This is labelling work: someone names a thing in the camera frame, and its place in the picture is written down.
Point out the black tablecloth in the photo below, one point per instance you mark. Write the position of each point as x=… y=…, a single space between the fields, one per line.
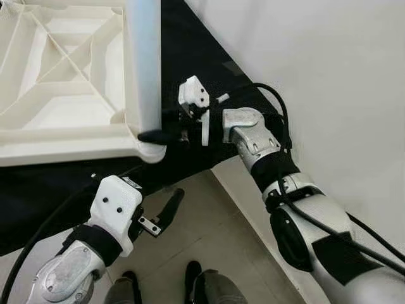
x=190 y=57

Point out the white plastic table leg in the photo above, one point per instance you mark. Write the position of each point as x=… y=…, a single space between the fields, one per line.
x=147 y=63

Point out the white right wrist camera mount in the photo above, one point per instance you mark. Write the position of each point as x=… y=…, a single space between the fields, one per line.
x=195 y=95

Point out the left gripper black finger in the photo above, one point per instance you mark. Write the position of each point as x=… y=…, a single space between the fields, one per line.
x=171 y=208
x=138 y=185

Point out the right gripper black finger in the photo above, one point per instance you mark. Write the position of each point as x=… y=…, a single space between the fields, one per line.
x=158 y=136

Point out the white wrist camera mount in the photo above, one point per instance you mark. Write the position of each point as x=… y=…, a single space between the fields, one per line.
x=114 y=206
x=195 y=95

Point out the clear tape patch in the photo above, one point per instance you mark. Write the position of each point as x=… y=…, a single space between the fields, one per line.
x=234 y=68

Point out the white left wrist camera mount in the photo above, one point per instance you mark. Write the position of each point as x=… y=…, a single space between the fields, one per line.
x=114 y=206

